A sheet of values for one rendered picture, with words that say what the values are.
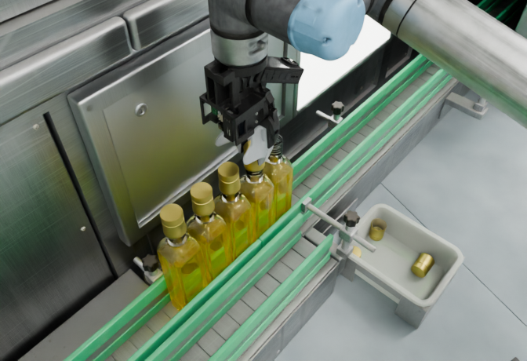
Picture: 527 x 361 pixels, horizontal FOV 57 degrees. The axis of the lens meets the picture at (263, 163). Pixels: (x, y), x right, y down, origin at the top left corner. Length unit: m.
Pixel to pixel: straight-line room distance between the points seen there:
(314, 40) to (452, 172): 0.96
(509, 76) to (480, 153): 0.93
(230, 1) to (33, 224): 0.46
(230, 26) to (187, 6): 0.17
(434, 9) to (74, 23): 0.43
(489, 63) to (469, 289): 0.72
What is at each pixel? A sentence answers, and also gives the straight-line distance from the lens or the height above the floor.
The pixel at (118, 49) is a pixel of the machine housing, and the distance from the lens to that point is 0.70.
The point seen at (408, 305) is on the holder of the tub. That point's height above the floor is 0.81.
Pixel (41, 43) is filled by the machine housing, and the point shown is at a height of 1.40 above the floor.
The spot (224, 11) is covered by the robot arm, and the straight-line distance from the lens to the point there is 0.59.
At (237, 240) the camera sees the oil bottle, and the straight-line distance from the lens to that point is 0.88.
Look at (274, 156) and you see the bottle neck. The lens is 0.86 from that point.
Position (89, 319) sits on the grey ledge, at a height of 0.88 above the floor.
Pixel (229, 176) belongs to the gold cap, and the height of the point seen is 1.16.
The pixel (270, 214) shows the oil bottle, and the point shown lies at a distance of 0.93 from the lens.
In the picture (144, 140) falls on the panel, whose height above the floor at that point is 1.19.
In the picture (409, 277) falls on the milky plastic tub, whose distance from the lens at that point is 1.16.
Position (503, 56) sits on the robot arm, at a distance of 0.58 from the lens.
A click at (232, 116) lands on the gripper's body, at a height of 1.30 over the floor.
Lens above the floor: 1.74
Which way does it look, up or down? 47 degrees down
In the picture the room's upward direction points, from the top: straight up
